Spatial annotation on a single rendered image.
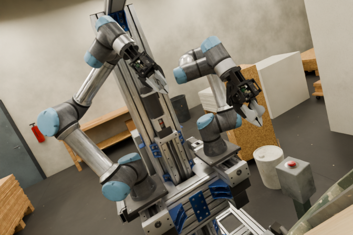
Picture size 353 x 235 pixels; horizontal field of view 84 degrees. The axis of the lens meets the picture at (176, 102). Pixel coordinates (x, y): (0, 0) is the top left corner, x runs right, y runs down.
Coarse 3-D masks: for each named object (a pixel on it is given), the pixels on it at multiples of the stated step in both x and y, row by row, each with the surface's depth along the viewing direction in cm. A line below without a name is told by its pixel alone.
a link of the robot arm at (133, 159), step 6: (126, 156) 107; (132, 156) 103; (138, 156) 105; (120, 162) 101; (126, 162) 100; (132, 162) 101; (138, 162) 104; (132, 168) 99; (138, 168) 102; (144, 168) 108; (138, 174) 101; (144, 174) 106; (138, 180) 103
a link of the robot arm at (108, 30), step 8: (104, 16) 71; (96, 24) 71; (104, 24) 70; (112, 24) 70; (104, 32) 70; (112, 32) 69; (120, 32) 70; (104, 40) 71; (112, 40) 69; (112, 48) 75
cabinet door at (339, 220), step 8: (352, 208) 49; (336, 216) 56; (344, 216) 49; (352, 216) 45; (320, 224) 64; (328, 224) 56; (336, 224) 51; (344, 224) 45; (352, 224) 41; (312, 232) 64; (320, 232) 57; (328, 232) 50; (336, 232) 45; (344, 232) 41; (352, 232) 37
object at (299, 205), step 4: (296, 200) 108; (308, 200) 107; (296, 204) 109; (300, 204) 107; (304, 204) 106; (308, 204) 107; (296, 208) 111; (300, 208) 108; (304, 208) 106; (308, 208) 108; (296, 212) 112; (300, 212) 109; (304, 212) 107; (300, 216) 111
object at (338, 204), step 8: (352, 184) 60; (344, 192) 61; (352, 192) 56; (336, 200) 62; (344, 200) 60; (352, 200) 57; (320, 208) 73; (328, 208) 66; (336, 208) 63; (344, 208) 61; (312, 216) 74; (320, 216) 70; (328, 216) 67; (312, 224) 75
